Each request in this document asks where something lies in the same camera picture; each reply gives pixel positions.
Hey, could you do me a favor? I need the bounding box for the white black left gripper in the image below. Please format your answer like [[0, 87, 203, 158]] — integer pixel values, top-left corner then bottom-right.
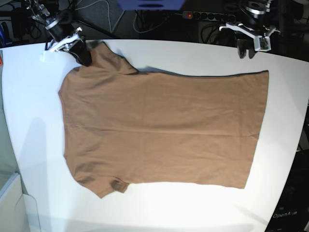
[[219, 9, 280, 59]]

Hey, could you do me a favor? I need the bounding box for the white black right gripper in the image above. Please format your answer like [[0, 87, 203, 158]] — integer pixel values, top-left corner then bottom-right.
[[44, 18, 92, 67]]

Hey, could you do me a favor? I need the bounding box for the brown T-shirt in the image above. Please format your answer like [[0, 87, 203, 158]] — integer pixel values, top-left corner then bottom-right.
[[58, 43, 269, 198]]

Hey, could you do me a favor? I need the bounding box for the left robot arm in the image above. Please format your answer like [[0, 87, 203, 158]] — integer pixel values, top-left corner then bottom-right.
[[219, 0, 281, 59]]

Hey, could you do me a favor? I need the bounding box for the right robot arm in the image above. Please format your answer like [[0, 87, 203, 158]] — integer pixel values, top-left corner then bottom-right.
[[27, 0, 92, 66]]

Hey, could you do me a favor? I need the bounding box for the black power strip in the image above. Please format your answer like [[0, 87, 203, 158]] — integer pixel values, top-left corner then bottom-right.
[[182, 11, 236, 22]]

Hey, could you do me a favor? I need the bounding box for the blue plastic object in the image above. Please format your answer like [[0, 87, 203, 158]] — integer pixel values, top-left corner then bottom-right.
[[117, 0, 185, 10]]

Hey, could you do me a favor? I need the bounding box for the white foam board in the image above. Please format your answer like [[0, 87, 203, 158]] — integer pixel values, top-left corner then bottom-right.
[[0, 173, 41, 232]]

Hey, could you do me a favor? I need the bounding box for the black OpenArm box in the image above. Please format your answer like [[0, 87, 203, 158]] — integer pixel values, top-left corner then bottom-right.
[[266, 150, 309, 232]]

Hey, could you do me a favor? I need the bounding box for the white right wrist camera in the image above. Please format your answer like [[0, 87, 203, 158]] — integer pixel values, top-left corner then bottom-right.
[[40, 50, 56, 63]]

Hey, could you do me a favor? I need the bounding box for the white cable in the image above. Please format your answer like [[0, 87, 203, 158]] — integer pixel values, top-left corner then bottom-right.
[[79, 0, 126, 33]]

